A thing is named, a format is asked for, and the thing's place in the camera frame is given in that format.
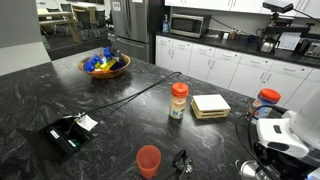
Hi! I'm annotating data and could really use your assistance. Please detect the steel kettle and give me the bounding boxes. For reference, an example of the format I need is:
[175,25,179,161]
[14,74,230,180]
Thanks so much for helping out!
[259,35,278,54]

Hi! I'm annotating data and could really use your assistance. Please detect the white base cabinets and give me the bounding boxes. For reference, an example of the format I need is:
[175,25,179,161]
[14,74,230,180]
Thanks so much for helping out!
[154,34,320,113]

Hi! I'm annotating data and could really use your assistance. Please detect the black counter outlet box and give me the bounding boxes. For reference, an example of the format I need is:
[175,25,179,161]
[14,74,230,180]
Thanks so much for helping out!
[15,114,98,164]

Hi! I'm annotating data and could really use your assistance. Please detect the black counter cable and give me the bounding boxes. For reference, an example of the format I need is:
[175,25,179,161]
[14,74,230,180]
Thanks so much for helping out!
[83,71,183,116]

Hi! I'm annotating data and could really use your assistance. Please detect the black can opener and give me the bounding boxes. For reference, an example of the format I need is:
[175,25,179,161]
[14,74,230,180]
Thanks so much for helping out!
[171,149,194,180]

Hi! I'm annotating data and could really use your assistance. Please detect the wooden bowl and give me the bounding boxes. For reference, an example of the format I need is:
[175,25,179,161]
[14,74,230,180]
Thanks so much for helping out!
[77,53,132,80]

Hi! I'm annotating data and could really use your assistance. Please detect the large orange-capped creamer bottle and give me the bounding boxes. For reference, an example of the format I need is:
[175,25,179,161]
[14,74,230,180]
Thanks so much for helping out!
[248,87,282,126]

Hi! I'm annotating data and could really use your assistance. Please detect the dark grey toy block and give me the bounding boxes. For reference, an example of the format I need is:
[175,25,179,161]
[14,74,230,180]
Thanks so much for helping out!
[107,33,122,63]

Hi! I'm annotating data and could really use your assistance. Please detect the blue soap bottle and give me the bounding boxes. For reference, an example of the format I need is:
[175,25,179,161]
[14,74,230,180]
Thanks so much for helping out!
[162,14,170,34]

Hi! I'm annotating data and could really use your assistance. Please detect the black office chair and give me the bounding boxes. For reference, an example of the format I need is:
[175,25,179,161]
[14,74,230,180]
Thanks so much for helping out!
[59,3,73,13]
[72,8,93,39]
[93,9,108,38]

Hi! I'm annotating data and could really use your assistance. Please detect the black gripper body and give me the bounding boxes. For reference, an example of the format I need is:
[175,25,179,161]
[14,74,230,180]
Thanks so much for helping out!
[253,142,320,180]

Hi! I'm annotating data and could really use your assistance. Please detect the black camera stand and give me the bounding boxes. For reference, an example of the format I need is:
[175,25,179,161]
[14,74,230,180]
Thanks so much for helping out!
[264,12,316,36]

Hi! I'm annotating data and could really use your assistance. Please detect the small orange-capped creamer bottle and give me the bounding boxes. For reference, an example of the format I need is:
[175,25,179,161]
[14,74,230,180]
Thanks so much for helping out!
[169,81,190,120]

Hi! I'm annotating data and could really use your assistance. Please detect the dark navy toy block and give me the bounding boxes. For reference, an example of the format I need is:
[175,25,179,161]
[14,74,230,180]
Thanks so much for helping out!
[109,59,127,71]

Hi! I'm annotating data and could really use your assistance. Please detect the orange plastic cup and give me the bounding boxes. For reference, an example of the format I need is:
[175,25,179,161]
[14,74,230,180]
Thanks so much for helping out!
[135,144,162,180]

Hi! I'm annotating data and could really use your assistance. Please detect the grey acoustic wall panel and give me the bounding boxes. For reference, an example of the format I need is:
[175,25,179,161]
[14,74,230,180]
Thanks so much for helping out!
[0,0,43,49]

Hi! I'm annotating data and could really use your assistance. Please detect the wooden conference table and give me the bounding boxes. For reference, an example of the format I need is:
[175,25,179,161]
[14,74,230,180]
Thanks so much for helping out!
[36,7,82,44]

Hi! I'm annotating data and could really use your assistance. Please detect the black camera on stand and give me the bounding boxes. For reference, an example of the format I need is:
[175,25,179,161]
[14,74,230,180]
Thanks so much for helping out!
[262,0,294,14]

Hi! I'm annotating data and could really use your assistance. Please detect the stainless steel fridge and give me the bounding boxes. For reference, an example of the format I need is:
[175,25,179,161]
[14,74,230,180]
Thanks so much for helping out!
[109,0,158,64]

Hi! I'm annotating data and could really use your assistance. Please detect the black kitchen countertop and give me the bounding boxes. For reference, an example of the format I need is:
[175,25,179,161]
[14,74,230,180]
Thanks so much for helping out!
[154,30,320,69]

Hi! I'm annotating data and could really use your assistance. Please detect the silver toaster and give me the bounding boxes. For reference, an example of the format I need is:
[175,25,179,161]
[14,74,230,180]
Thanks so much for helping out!
[297,38,320,60]

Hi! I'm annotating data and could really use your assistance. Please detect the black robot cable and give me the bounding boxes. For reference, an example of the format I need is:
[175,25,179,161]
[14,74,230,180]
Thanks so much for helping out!
[234,104,291,180]

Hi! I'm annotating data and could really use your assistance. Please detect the white paper sheet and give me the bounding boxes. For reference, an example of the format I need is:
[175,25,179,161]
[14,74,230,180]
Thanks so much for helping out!
[277,31,303,52]

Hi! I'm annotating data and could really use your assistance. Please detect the silver microwave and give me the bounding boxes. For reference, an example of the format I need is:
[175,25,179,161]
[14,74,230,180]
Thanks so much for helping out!
[169,13,212,39]

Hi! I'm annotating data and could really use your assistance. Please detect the blue toy block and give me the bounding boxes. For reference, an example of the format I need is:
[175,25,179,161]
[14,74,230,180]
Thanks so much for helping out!
[83,53,101,73]
[102,46,114,60]

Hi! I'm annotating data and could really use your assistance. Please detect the white fridge paper sign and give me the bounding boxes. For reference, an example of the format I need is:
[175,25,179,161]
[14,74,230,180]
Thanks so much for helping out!
[111,1,122,12]

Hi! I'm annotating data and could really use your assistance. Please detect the yellow toy block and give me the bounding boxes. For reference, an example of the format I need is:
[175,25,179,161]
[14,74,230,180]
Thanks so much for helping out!
[94,58,118,72]

